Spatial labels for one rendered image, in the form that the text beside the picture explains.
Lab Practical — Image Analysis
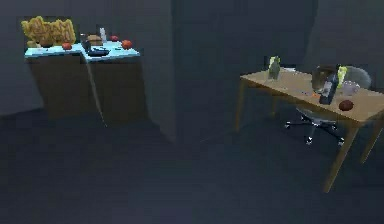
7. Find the pale grey mug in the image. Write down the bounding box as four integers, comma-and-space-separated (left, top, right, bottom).
341, 80, 362, 97

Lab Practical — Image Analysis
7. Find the green spray bottle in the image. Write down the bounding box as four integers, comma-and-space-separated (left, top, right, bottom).
267, 55, 282, 81

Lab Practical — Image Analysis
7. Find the black pan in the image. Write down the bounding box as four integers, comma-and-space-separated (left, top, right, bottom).
87, 46, 111, 57

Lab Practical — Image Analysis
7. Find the brown bread loaf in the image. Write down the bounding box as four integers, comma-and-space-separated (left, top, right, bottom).
87, 34, 104, 47

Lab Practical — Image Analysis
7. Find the grey office chair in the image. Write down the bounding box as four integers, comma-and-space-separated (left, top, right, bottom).
284, 65, 373, 146

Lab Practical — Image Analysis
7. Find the brown cabinet with blue worktop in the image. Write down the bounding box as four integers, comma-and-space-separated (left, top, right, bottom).
23, 40, 150, 128

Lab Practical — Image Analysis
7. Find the dark red ball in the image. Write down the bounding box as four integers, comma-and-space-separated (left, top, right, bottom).
338, 99, 355, 112

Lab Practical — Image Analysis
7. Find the yellow green bottle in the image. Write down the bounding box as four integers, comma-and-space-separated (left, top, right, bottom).
336, 65, 349, 90

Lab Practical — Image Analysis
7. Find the wooden table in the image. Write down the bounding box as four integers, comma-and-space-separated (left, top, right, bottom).
234, 67, 384, 194

